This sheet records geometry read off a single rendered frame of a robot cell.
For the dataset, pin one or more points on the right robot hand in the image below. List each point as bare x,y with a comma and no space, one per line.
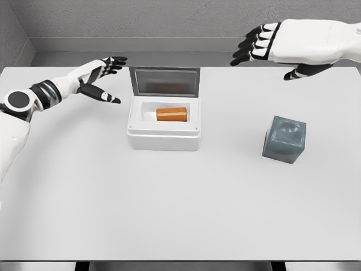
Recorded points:
299,39

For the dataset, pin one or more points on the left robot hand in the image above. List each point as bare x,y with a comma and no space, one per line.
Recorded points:
89,74

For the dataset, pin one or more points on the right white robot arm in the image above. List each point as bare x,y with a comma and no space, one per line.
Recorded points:
351,40

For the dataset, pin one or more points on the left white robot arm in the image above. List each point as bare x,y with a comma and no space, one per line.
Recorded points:
17,118

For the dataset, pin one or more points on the white hinged box lid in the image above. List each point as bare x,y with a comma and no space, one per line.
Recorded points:
164,82

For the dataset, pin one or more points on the orange cylinder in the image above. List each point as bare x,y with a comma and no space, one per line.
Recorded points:
171,114

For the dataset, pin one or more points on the white box body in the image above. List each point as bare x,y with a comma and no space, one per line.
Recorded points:
164,127

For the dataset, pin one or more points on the grey cube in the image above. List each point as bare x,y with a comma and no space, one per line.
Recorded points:
284,139

